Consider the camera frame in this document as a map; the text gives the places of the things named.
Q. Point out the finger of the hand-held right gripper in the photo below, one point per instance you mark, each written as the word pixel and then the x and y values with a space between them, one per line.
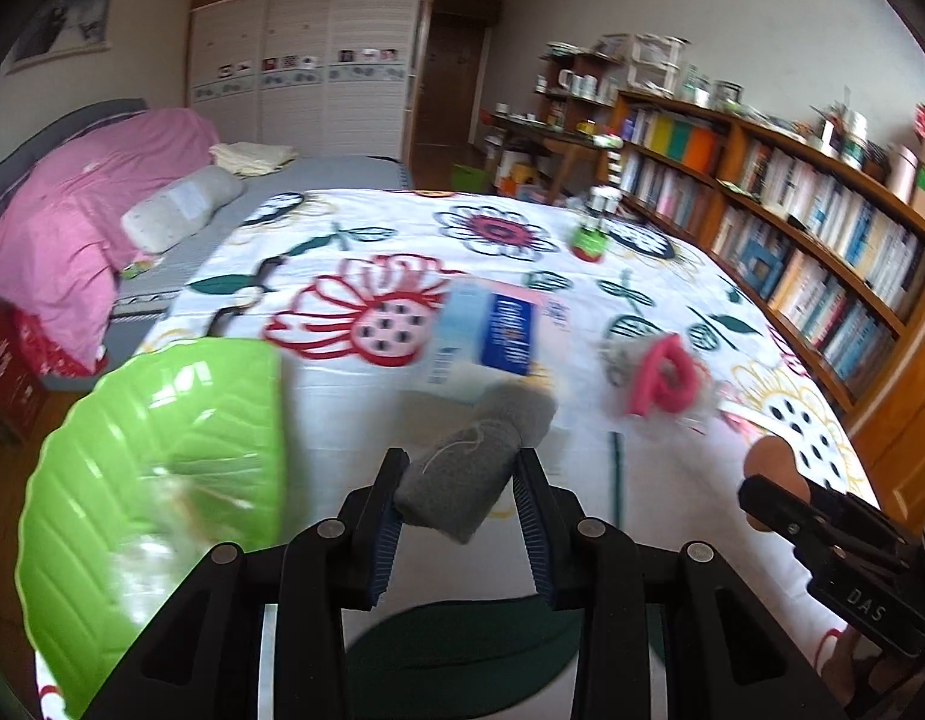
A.
pixel 777 510
pixel 845 501

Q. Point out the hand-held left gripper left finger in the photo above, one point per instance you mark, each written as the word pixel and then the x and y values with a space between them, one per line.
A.
pixel 383 547

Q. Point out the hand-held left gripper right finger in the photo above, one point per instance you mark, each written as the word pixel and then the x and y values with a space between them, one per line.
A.
pixel 533 540

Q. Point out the peach makeup sponge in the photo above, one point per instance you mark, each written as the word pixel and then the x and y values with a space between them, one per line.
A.
pixel 773 461

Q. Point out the grey sock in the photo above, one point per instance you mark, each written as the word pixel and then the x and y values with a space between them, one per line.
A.
pixel 470 457

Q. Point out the clear zip plastic bag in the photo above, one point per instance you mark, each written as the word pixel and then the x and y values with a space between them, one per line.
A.
pixel 702 405

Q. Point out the pink foam hair roller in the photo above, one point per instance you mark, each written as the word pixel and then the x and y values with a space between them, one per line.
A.
pixel 650 382

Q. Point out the green leaf-shaped plastic bowl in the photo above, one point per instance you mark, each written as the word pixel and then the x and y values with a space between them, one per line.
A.
pixel 169 405

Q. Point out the blue and white tissue box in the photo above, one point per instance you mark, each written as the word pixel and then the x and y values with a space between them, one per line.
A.
pixel 507 337

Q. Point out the wooden bookshelf with books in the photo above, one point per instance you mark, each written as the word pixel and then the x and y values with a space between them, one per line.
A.
pixel 807 240

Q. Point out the small green and red toy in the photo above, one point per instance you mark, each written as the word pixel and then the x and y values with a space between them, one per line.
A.
pixel 588 244

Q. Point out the green storage bin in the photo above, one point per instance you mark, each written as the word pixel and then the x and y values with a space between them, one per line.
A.
pixel 470 180

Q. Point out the green snack packet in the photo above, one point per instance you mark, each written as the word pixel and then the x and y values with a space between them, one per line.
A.
pixel 141 267

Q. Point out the grey upholstered bed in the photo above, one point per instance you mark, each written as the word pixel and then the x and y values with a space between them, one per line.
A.
pixel 342 172

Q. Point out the red floral bag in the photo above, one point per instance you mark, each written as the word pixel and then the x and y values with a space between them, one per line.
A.
pixel 53 352

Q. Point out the wooden desk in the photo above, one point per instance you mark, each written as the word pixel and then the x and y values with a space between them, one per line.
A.
pixel 560 142

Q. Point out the grey-white pillow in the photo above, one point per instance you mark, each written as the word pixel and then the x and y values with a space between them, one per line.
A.
pixel 177 206

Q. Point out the folded cream blanket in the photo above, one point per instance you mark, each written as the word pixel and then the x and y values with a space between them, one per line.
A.
pixel 252 157

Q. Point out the red quilt box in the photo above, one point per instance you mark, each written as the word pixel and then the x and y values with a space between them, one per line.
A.
pixel 4 367

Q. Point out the small wooden shelf rack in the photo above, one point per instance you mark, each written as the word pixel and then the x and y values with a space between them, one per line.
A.
pixel 578 82

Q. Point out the pink quilt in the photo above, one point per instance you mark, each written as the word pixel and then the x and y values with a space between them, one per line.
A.
pixel 72 202

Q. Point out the white plastic storage rack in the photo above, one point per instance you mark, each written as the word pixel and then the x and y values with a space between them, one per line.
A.
pixel 650 60

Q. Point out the dark wooden door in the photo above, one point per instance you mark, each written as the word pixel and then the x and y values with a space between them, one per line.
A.
pixel 451 75

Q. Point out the white sliding-door wardrobe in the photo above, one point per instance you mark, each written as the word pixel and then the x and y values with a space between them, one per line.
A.
pixel 327 15

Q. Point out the framed wall photo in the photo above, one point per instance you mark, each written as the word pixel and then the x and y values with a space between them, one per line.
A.
pixel 61 26

